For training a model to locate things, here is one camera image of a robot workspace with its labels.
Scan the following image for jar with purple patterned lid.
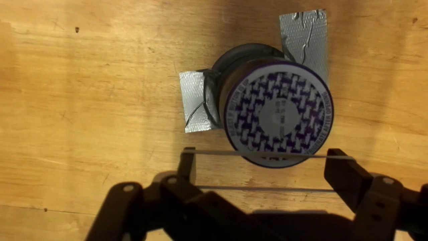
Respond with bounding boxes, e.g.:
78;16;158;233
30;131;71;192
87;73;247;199
203;43;335;169

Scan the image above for clear rubber band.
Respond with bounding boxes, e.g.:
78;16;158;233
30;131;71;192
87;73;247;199
182;149;355;193

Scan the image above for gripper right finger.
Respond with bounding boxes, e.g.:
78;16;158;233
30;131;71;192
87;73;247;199
323;148;428;241

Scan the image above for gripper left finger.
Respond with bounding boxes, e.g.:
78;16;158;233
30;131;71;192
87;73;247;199
85;147;258;241

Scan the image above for grey duct tape strip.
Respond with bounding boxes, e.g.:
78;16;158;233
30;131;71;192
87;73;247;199
179;70;223;133
279;9;330;89

